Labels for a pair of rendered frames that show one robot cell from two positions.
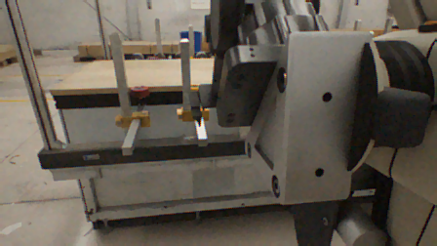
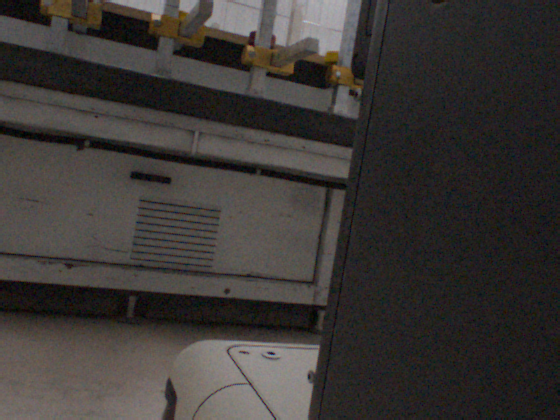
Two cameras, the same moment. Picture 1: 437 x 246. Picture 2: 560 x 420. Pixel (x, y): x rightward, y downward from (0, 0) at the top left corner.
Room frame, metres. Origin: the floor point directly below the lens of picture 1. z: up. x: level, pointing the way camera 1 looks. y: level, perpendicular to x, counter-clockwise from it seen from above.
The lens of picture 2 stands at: (-0.42, 0.09, 0.49)
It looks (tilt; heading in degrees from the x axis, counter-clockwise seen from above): 3 degrees down; 348
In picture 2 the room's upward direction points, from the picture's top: 9 degrees clockwise
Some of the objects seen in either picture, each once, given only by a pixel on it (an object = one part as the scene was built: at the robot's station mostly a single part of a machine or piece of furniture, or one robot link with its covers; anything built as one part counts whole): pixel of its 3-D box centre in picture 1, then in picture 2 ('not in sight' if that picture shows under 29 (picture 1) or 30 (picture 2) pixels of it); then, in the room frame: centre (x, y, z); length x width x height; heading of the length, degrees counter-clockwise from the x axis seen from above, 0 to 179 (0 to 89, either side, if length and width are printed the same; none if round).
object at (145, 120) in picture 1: (134, 119); (72, 10); (1.01, 0.34, 0.81); 0.14 x 0.06 x 0.05; 98
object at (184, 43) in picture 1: (186, 99); (172, 0); (1.04, 0.12, 0.89); 0.04 x 0.04 x 0.48; 8
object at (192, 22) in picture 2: (198, 118); (187, 29); (1.00, 0.07, 0.82); 0.43 x 0.03 x 0.04; 8
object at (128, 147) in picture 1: (136, 125); (79, 8); (0.96, 0.32, 0.81); 0.43 x 0.03 x 0.04; 8
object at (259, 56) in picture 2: not in sight; (267, 60); (1.08, -0.15, 0.81); 0.14 x 0.06 x 0.05; 98
